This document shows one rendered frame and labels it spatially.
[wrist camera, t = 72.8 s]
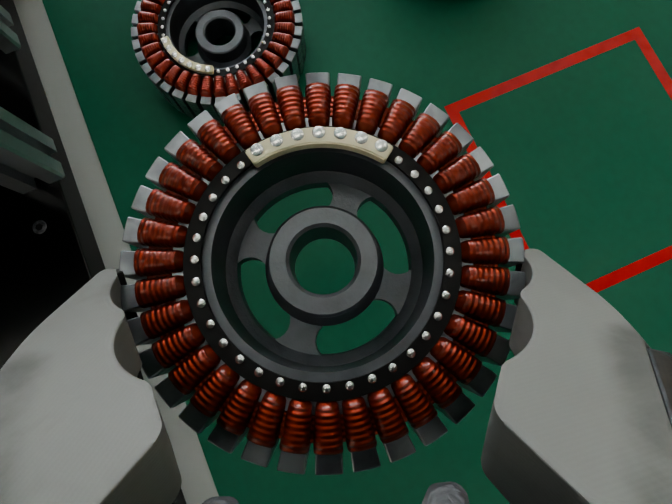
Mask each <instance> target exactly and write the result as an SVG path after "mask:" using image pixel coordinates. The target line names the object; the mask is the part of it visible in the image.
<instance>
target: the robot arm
mask: <svg viewBox="0 0 672 504"><path fill-rule="evenodd" d="M524 251H525V256H524V261H525V262H524V263H522V264H516V267H515V271H520V272H525V278H526V281H525V288H524V289H523V290H522V291H521V293H520V298H519V299H514V303H515V304H516V306H517V310H516V315H515V319H514V323H513V327H512V331H511V336H510V340H509V347H510V349H511V350H512V352H513V354H514V357H513V358H511V359H509V360H507V361H506V362H504V363H503V365H502V367H501V371H500V375H499V379H498V383H497V388H496V392H495V396H494V401H493V405H492V409H491V413H490V418H489V422H488V427H487V431H486V436H485V441H484V446H483V451H482V455H481V465H482V469H483V471H484V473H485V475H486V476H487V478H488V479H489V480H490V481H491V482H492V484H493V485H494V486H495V487H496V488H497V489H498V490H499V491H500V492H501V494H502V495H503V496H504V497H505V498H506V499H507V500H508V501H509V503H510V504H672V355H671V354H670V353H668V352H664V351H659V350H655V349H651V348H650V346H649V345H648V344H647V343H646V342H645V340H644V339H643V338H642V337H641V336H640V334H639V333H638V332H637V331H636V330H635V329H634V328H633V326H632V325H631V324H630V323H629V322H628V321H627V320H626V319H625V318H624V317H623V316H622V315H621V314H620V313H619V312H618V311H617V310H616V309H615V308H614V307H613V306H612V305H611V304H610V303H608V302H607V301H606V300H605V299H604V298H603V297H601V296H600V295H599V294H598V293H596V292H595V291H594V290H592V289H591V288H590V287H588V286H587V285H586V284H584V283H583V282H582V281H580V280H579V279H578V278H576V277H575V276H574V275H572V274H571V273H570V272H569V271H567V270H566V269H565V268H563V267H562V266H561V265H559V264H558V263H557V262H555V261H554V260H553V259H551V258H550V257H549V256H547V255H546V254H545V253H543V252H542V251H540V250H538V249H526V250H524ZM121 285H127V282H126V279H125V276H124V273H123V271H119V268H118V269H105V270H102V271H100V272H99V273H97V274H96V275H95V276H94V277H93V278H92V279H91V280H89V281H88V282H87V283H86V284H85V285H84V286H83V287H82V288H80V289H79V290H78V291H77V292H76V293H75V294H74V295H72V296H71V297H70V298H69V299H68V300H67V301H66V302H64V303H63V304H62V305H61V306H60V307H59V308H58V309H56V310H55V311H54V312H53V313H52V314H51V315H50V316H49V317H47V318H46V319H45V320H44V321H43V322H42V323H41V324H40V325H39V326H38V327H37V328H36V329H35V330H34V331H33V332H32V333H31V334H30V335H29V336H28V337H27V338H26V339H25V340H24V341H23V342H22V343H21V345H20V346H19V347H18V348H17V349H16V350H15V352H14V353H13V354H12V355H11V357H10V358H9V359H8V360H7V362H6V363H5V364H4V366H3V367H2V368H1V370H0V504H172V503H173V501H174V500H175V499H176V497H177V495H178V493H179V491H180V488H181V483H182V479H181V474H180V471H179V468H178V465H177V461H176V458H175V455H174V452H173V448H172V445H171V442H170V439H169V436H168V433H167V431H166V428H165V425H164V422H163V419H162V416H161V413H160V411H159V408H158V405H157V402H156V399H155V396H154V394H153V391H152V388H151V386H150V384H149V383H148V382H146V381H144V380H142V379H139V378H137V376H138V374H139V372H140V370H141V367H142V361H141V359H140V356H139V353H138V350H137V347H136V344H135V342H134V339H133V336H132V333H131V330H130V327H129V325H128V322H127V320H129V319H132V318H135V317H138V315H137V312H124V311H123V310H122V305H121ZM422 504H469V499H468V495H467V492H466V491H465V489H464V488H463V487H462V486H461V485H459V484H457V483H455V482H440V483H434V484H432V485H430V486H429V488H428V489H427V491H426V494H425V496H424V499H423V501H422Z"/></svg>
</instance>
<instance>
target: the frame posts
mask: <svg viewBox="0 0 672 504"><path fill-rule="evenodd" d="M13 25H14V24H13V21H12V18H11V15H10V13H9V12H7V11H6V10H5V9H4V8H3V7H2V6H1V5H0V50H2V51H3V52H4V53H5V54H8V53H10V52H13V51H16V50H18V49H20V48H21V45H20V42H19V39H18V36H17V34H16V33H15V32H13V31H12V30H11V29H10V28H9V27H10V26H13ZM55 152H57V150H56V147H55V144H54V141H53V139H52V138H50V137H49V136H47V135H45V134H44V133H42V132H40V131H39V130H37V129H36V128H34V127H32V126H31V125H29V124H28V123H26V122H24V121H23V120H21V119H20V118H18V117H16V116H15V115H13V114H12V113H10V112H8V111H7V110H5V109H4V108H2V107H0V185H1V186H3V187H6V188H8V189H11V190H13V191H16V192H19V193H21V194H25V193H28V192H30V191H33V190H35V189H37V186H36V183H35V180H34V178H38V179H40V180H42V181H44V182H46V183H49V184H50V183H53V182H55V181H58V180H60V179H63V178H64V176H65V174H64V171H63V168H62V165H61V162H59V161H57V160H55V159H54V158H52V157H50V156H48V155H50V154H53V153H55Z"/></svg>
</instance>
